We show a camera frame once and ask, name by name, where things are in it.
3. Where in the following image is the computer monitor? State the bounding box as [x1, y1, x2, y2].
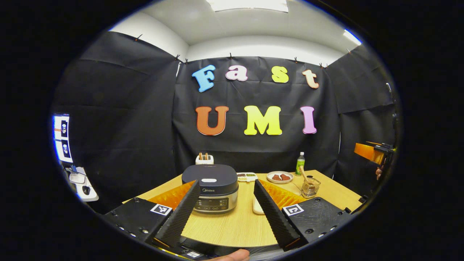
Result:
[53, 114, 74, 163]

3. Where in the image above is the small ceiling light panel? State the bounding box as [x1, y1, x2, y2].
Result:
[343, 29, 362, 46]

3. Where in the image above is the wooden spoon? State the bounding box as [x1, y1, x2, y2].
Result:
[299, 165, 313, 183]

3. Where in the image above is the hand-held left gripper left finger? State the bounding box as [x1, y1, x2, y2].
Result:
[103, 180, 200, 248]

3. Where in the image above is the black backdrop cloth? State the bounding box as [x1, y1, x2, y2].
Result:
[51, 31, 397, 214]

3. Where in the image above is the white round plate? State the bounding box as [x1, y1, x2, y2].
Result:
[266, 171, 294, 184]

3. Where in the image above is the white side desk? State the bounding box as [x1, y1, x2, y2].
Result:
[65, 165, 99, 202]

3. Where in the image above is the clear chopstick holder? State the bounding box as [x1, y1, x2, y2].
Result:
[301, 177, 321, 199]

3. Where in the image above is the dark grey rice cooker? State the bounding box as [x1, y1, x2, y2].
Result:
[182, 164, 239, 214]

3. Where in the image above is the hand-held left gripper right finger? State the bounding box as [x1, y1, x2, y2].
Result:
[253, 179, 354, 252]

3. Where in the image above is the large ceiling light panel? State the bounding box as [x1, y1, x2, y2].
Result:
[206, 0, 289, 13]

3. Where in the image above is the green drink bottle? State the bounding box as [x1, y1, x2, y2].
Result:
[295, 152, 306, 176]

